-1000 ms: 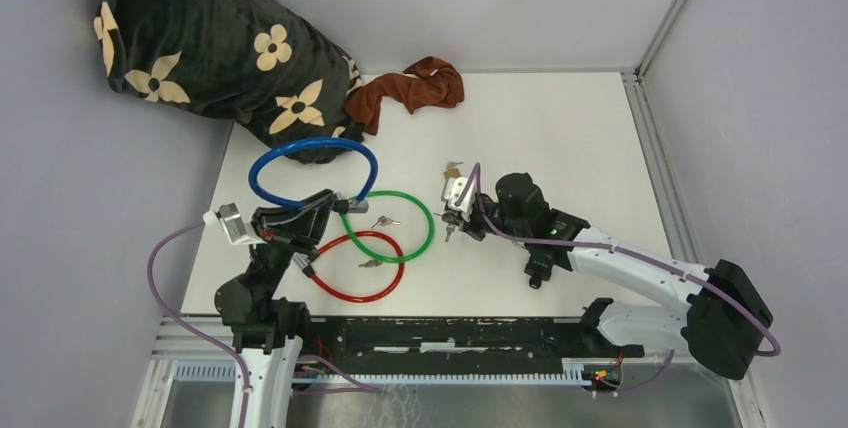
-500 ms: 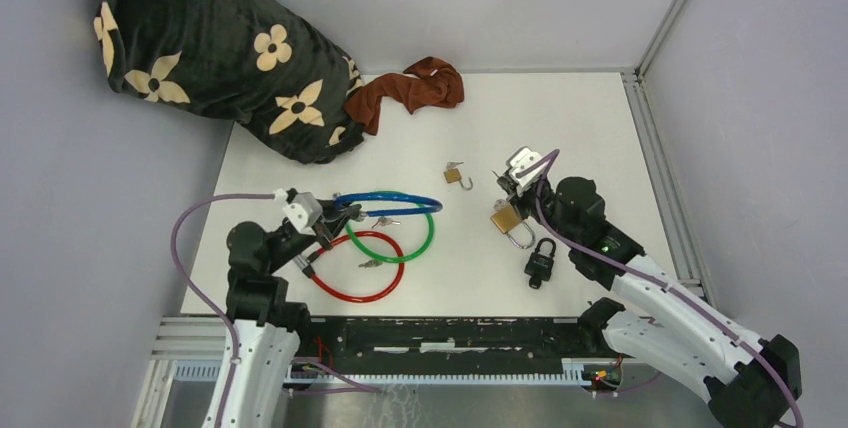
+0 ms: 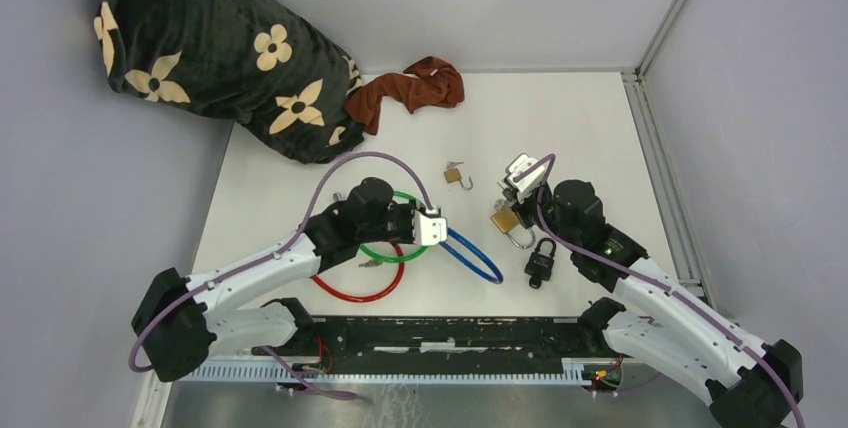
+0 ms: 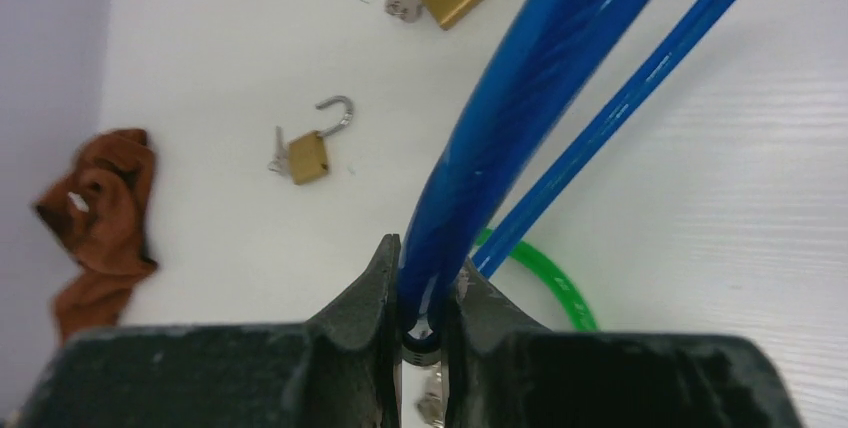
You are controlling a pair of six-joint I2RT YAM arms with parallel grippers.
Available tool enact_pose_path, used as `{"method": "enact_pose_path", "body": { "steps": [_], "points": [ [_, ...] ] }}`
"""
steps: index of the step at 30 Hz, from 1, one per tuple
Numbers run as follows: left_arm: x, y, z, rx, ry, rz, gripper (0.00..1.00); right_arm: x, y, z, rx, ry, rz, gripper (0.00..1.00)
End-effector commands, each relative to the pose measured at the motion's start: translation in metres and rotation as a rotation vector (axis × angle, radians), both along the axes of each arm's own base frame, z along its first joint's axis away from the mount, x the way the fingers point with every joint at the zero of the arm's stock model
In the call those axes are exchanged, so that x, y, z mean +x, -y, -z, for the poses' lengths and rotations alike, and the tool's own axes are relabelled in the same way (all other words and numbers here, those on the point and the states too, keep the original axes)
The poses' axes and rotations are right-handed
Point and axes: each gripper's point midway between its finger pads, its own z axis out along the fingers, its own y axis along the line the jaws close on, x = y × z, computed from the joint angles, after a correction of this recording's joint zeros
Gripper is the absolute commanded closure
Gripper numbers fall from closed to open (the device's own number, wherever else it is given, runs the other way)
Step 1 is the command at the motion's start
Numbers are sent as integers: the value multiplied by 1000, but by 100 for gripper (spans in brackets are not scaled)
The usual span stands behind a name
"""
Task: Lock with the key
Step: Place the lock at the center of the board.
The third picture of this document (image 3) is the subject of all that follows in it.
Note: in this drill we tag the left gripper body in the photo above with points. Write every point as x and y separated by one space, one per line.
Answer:
397 223

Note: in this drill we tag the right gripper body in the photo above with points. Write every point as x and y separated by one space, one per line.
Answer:
527 208

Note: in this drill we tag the green cable lock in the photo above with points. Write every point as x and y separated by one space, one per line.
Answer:
377 257

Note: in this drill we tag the blue cable lock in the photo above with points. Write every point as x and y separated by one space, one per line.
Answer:
486 269

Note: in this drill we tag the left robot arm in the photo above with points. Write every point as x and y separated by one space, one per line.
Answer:
183 320

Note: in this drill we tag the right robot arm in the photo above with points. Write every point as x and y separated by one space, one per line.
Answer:
646 315

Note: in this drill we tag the loose silver key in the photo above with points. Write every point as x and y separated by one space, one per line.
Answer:
370 264

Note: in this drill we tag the black padlock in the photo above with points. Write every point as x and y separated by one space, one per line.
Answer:
540 263

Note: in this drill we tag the small brass padlock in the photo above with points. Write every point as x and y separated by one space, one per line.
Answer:
453 175

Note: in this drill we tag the brown towel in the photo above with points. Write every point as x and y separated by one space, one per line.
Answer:
431 81

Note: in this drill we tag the black floral plush blanket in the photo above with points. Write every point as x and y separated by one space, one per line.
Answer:
256 63

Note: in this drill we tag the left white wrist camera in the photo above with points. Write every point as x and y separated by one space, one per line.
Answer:
429 227

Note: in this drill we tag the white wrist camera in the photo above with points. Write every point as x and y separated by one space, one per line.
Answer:
522 177
429 227

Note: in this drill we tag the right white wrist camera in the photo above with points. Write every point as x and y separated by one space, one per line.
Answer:
522 177

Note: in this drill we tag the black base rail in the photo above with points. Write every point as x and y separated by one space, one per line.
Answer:
347 345

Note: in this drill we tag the aluminium frame rail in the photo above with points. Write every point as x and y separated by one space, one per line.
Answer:
684 248

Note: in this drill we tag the white cable duct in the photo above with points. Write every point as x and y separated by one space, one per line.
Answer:
270 371

